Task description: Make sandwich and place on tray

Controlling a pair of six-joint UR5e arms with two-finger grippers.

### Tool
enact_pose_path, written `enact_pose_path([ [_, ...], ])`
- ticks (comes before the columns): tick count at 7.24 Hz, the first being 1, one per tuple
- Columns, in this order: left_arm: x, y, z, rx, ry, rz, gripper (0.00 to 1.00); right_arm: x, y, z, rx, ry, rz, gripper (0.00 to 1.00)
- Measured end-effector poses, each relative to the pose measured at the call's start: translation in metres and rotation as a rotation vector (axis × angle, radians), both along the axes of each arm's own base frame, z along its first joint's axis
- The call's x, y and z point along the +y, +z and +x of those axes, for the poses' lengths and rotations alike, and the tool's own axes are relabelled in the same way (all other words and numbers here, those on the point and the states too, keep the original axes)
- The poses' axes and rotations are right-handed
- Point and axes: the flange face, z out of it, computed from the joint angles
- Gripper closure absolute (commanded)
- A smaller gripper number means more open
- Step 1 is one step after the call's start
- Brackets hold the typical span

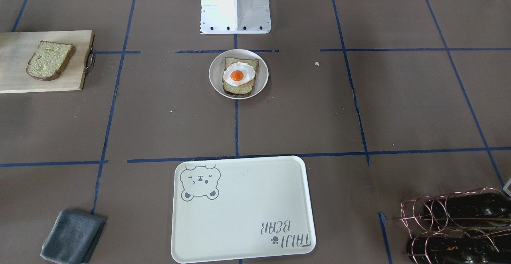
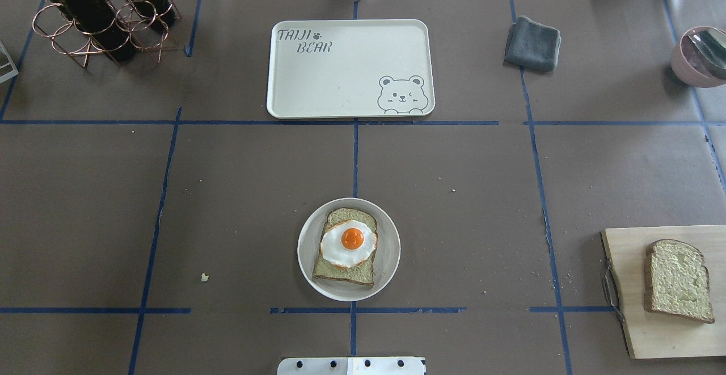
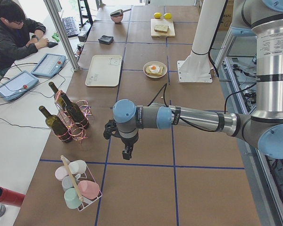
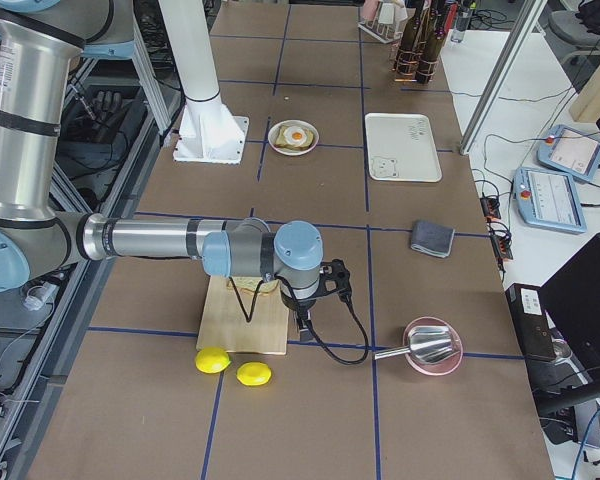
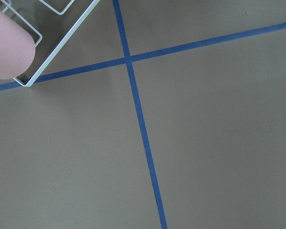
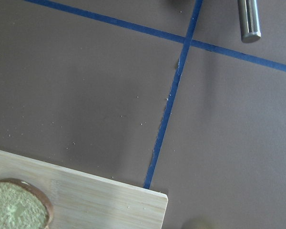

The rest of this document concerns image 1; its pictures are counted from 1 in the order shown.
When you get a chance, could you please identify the dark wine bottle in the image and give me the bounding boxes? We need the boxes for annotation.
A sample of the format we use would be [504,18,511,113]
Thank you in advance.
[406,234,511,264]
[423,193,511,228]

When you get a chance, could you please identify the bread slice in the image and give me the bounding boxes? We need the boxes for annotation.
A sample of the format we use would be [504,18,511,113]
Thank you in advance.
[222,57,259,96]
[26,40,75,81]

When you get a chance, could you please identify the dark wine bottle lower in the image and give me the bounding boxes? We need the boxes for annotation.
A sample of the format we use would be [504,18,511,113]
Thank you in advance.
[406,234,511,264]

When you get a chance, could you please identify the wooden cutting board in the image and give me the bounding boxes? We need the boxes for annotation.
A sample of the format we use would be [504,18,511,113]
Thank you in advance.
[0,30,95,93]

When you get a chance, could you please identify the copper wire bottle rack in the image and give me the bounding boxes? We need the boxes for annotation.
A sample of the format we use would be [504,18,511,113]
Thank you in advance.
[398,187,511,264]

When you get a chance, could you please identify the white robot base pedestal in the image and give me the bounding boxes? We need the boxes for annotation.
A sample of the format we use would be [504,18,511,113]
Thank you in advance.
[200,0,272,34]

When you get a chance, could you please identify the fried egg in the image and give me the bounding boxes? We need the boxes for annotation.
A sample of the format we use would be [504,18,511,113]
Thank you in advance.
[222,62,256,86]

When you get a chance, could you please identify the bread slice on plate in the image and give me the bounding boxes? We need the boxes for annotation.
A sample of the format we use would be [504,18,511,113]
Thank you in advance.
[222,57,259,96]

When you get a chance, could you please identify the dark wine bottle upper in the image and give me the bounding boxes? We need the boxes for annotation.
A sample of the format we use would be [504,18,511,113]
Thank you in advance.
[423,193,511,228]

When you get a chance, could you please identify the white round plate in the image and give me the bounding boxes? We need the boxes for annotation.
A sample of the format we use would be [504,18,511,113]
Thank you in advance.
[209,49,269,99]

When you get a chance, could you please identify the grey folded cloth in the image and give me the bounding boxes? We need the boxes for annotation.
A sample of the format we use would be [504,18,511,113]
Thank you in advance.
[40,209,106,264]

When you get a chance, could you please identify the white bear serving tray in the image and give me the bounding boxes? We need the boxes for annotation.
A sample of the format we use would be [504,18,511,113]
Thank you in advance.
[171,155,317,264]

